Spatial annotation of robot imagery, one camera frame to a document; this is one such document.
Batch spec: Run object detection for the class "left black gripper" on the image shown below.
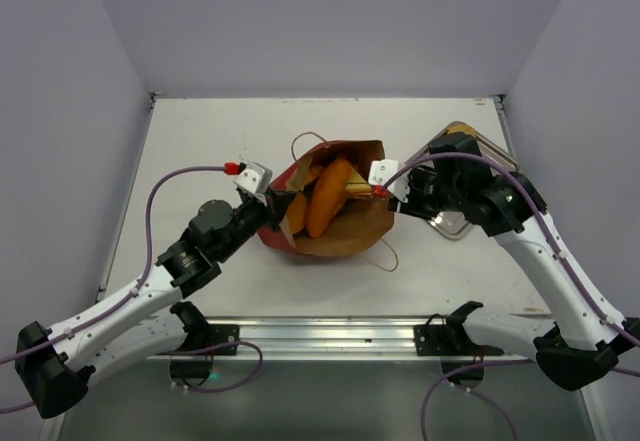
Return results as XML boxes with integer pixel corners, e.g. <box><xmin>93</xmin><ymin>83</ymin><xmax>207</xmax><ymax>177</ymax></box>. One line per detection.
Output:
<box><xmin>216</xmin><ymin>185</ymin><xmax>296</xmax><ymax>261</ymax></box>

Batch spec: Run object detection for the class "long orange bread roll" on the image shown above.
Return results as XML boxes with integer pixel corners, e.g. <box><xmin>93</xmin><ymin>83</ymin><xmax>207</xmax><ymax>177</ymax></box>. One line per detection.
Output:
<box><xmin>306</xmin><ymin>157</ymin><xmax>352</xmax><ymax>238</ymax></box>

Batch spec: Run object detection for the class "red brown paper bag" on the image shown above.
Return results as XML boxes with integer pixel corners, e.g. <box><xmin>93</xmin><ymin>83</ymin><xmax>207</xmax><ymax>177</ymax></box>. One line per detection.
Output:
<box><xmin>258</xmin><ymin>131</ymin><xmax>395</xmax><ymax>258</ymax></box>

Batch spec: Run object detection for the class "round sliced bread piece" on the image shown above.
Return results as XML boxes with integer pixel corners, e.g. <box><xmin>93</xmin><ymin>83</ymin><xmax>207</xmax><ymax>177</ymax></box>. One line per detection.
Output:
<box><xmin>445</xmin><ymin>122</ymin><xmax>477</xmax><ymax>137</ymax></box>

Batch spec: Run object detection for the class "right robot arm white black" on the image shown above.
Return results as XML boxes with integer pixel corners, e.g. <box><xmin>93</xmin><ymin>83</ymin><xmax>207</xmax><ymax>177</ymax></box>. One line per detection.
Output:
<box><xmin>368</xmin><ymin>132</ymin><xmax>639</xmax><ymax>391</ymax></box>

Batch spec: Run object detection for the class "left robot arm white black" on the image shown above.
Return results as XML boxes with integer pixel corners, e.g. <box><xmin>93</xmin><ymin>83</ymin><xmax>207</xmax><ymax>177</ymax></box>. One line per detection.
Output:
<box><xmin>15</xmin><ymin>189</ymin><xmax>295</xmax><ymax>419</ymax></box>

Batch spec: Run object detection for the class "fake triangle sandwich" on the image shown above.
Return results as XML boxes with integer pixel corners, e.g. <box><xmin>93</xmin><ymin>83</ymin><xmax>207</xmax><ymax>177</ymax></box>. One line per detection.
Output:
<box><xmin>343</xmin><ymin>181</ymin><xmax>374</xmax><ymax>199</ymax></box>

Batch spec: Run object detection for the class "round orange bun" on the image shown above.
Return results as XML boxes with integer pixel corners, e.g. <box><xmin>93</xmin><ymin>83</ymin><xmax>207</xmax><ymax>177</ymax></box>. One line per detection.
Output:
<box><xmin>286</xmin><ymin>191</ymin><xmax>307</xmax><ymax>235</ymax></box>

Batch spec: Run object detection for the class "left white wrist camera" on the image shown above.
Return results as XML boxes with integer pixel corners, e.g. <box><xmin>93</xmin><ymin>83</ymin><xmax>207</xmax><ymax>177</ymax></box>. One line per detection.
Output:
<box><xmin>234</xmin><ymin>162</ymin><xmax>273</xmax><ymax>205</ymax></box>

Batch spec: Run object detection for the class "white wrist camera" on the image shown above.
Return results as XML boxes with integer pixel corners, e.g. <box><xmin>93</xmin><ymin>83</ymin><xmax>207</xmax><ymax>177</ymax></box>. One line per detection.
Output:
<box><xmin>367</xmin><ymin>159</ymin><xmax>410</xmax><ymax>202</ymax></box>
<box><xmin>234</xmin><ymin>162</ymin><xmax>273</xmax><ymax>205</ymax></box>

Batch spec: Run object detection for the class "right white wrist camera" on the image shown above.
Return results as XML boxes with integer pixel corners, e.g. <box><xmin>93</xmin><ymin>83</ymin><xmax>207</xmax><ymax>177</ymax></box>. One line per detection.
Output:
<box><xmin>367</xmin><ymin>159</ymin><xmax>410</xmax><ymax>202</ymax></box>

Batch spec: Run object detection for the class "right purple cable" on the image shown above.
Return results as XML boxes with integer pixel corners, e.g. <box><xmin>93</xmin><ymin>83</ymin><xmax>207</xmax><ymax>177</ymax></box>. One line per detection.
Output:
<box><xmin>372</xmin><ymin>153</ymin><xmax>640</xmax><ymax>441</ymax></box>

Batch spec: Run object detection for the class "purple cable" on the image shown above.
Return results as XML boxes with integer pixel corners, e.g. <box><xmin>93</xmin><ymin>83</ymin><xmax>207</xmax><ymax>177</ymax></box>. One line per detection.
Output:
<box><xmin>372</xmin><ymin>153</ymin><xmax>640</xmax><ymax>441</ymax></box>
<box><xmin>0</xmin><ymin>162</ymin><xmax>264</xmax><ymax>415</ymax></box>

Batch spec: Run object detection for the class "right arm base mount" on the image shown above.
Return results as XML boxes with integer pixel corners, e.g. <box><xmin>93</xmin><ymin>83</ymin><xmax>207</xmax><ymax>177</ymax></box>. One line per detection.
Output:
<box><xmin>413</xmin><ymin>313</ymin><xmax>504</xmax><ymax>374</ymax></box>

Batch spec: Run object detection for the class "aluminium front rail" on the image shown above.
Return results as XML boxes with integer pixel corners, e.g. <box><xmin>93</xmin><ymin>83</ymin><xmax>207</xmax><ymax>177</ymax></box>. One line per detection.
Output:
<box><xmin>67</xmin><ymin>314</ymin><xmax>589</xmax><ymax>362</ymax></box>

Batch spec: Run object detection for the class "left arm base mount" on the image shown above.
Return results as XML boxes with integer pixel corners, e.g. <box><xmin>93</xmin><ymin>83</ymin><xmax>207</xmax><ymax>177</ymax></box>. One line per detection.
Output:
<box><xmin>169</xmin><ymin>324</ymin><xmax>240</xmax><ymax>387</ymax></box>

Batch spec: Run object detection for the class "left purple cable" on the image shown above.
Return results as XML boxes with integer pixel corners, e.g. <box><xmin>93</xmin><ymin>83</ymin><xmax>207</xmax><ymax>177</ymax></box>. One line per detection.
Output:
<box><xmin>0</xmin><ymin>162</ymin><xmax>264</xmax><ymax>415</ymax></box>

